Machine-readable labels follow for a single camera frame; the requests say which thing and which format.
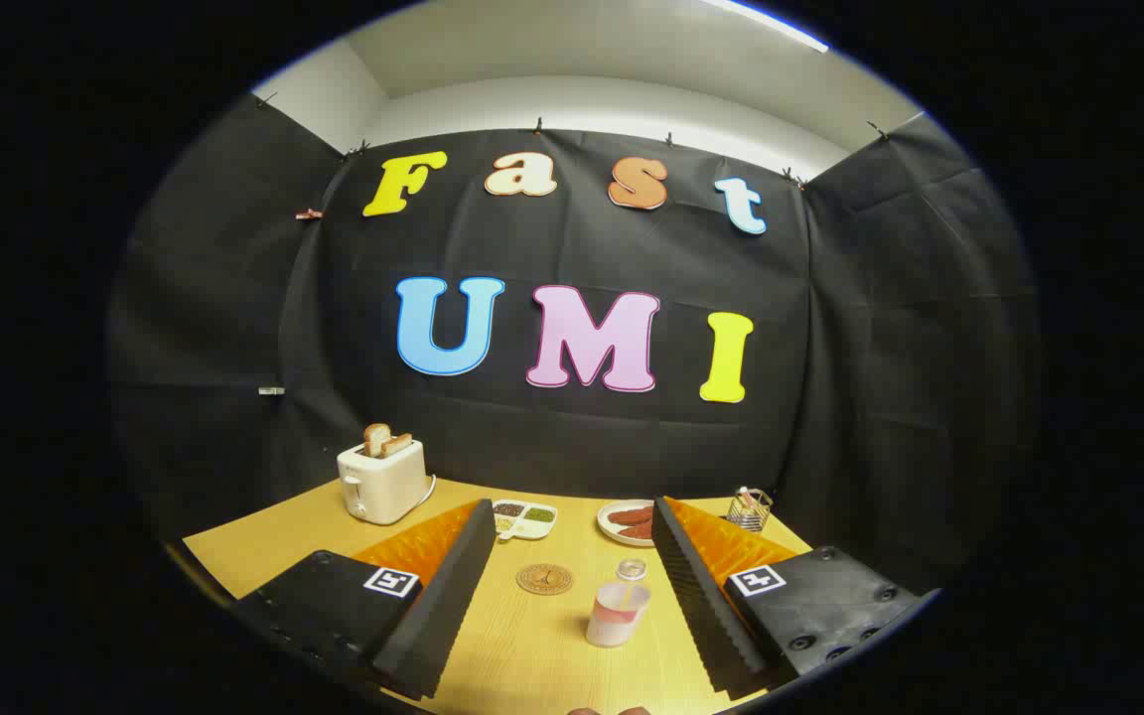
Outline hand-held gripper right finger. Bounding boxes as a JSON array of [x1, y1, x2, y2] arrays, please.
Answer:
[[650, 496, 940, 698]]

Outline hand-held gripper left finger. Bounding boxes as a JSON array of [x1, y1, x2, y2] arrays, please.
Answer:
[[230, 499, 498, 701]]

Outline clear plastic juice bottle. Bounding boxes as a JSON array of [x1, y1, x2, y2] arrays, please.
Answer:
[[586, 558, 652, 648]]

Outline round wooden coaster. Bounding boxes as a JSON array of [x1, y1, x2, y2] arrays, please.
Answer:
[[516, 563, 574, 596]]

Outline wooden table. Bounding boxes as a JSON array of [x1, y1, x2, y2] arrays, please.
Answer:
[[182, 477, 816, 715]]

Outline divided white dish with grains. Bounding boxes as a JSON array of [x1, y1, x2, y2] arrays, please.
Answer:
[[491, 500, 559, 541]]

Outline round white plate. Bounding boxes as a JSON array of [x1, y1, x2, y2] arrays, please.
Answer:
[[597, 500, 657, 548]]

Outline white toaster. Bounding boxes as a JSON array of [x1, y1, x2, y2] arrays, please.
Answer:
[[337, 437, 427, 526]]

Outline black backdrop cloth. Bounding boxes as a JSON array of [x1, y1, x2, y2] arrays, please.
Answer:
[[105, 94, 1042, 597]]

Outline metal wire basket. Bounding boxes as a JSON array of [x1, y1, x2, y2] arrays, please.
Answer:
[[727, 487, 774, 533]]

